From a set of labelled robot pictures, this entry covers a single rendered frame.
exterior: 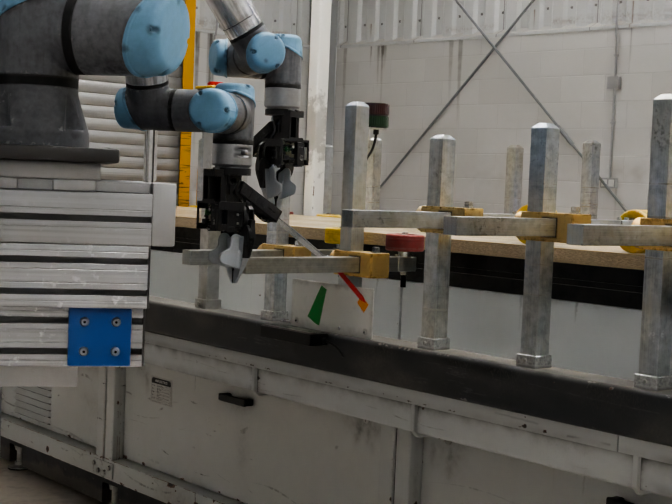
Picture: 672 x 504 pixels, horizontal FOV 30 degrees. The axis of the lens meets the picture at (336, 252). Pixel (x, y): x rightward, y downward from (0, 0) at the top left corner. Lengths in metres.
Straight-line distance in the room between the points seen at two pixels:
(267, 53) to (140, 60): 0.70
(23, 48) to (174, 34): 0.21
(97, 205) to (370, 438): 1.28
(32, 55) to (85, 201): 0.21
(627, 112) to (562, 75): 0.74
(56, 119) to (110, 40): 0.14
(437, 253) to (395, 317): 0.44
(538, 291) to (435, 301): 0.25
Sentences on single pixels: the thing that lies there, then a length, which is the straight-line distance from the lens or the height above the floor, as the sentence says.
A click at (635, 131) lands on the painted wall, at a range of 10.63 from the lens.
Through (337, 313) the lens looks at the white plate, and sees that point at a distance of 2.56.
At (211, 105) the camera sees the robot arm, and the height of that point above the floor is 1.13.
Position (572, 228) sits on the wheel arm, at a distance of 1.82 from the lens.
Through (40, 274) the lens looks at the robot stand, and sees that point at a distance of 1.80.
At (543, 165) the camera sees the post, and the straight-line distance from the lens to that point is 2.18.
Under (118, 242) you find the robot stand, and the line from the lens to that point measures 1.80.
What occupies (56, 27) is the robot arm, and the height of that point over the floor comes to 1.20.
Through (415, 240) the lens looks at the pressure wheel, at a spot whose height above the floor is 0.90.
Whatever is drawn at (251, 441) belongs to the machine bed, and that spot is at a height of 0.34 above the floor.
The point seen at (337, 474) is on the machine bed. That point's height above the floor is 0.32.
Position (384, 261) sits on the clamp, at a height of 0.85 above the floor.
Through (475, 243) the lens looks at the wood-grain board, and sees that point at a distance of 2.58.
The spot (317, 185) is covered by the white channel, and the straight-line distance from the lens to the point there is 4.18.
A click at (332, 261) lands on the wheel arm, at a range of 2.46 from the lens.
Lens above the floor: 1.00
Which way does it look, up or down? 3 degrees down
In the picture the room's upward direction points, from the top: 2 degrees clockwise
